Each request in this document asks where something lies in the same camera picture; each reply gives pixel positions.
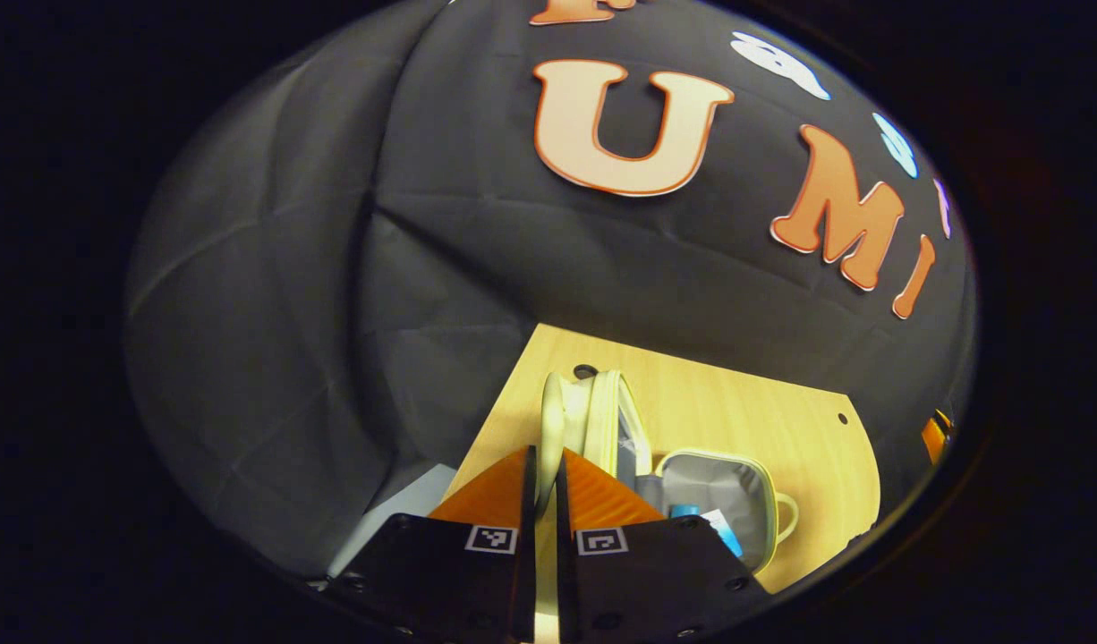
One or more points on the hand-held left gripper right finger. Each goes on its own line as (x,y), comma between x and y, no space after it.
(566,581)

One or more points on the white and blue tube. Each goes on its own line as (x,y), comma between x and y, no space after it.
(723,532)

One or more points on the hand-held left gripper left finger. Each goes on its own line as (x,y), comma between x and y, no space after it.
(528,572)

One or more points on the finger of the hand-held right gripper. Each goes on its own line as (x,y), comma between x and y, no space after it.
(933,438)

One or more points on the blue green bottle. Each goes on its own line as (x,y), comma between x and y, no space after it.
(683,511)

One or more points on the black backdrop cloth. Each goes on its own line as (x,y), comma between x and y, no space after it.
(378,268)

